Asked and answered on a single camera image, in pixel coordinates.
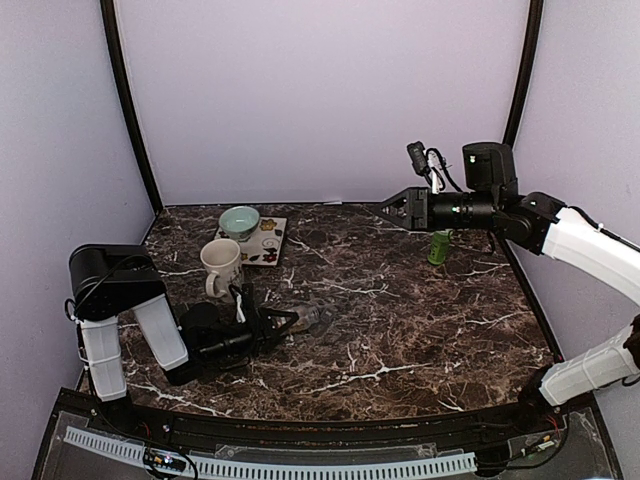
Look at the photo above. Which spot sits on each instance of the green pill bottle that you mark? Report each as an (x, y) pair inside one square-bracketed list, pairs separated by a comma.
[(439, 247)]

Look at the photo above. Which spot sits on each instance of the beige ceramic mug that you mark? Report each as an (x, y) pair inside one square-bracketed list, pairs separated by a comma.
[(221, 259)]

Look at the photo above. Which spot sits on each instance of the celadon bowl on plate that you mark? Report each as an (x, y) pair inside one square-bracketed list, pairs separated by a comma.
[(239, 222)]

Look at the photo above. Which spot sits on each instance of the white slotted cable duct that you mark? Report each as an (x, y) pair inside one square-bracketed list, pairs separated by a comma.
[(237, 462)]

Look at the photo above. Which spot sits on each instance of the grey weekly pill organizer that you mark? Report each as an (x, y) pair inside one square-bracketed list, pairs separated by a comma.
[(320, 319)]

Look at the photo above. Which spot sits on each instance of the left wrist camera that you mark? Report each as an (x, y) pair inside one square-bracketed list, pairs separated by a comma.
[(245, 307)]

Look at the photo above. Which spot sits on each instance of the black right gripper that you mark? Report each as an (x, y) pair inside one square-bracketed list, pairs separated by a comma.
[(418, 205)]

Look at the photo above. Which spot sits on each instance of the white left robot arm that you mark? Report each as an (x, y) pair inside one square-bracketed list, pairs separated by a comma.
[(220, 334)]

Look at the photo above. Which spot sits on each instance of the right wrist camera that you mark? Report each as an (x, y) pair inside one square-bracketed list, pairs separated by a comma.
[(431, 165)]

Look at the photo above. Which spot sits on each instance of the square floral ceramic plate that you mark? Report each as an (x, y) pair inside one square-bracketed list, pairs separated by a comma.
[(263, 246)]

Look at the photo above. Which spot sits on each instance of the black corner frame post left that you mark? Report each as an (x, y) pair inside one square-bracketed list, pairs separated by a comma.
[(121, 79)]

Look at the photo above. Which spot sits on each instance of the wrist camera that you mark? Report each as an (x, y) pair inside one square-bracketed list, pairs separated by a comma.
[(245, 307), (431, 165)]

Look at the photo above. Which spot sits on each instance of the black corner frame post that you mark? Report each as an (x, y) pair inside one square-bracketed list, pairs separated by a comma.
[(526, 65), (121, 79)]

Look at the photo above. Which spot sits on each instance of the black corner frame post right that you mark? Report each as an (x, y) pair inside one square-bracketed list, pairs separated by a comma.
[(526, 65)]

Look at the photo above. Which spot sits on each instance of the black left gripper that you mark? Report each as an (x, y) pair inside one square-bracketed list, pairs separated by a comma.
[(263, 332)]

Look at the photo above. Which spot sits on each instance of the black front rail base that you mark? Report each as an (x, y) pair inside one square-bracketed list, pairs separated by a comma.
[(307, 406)]

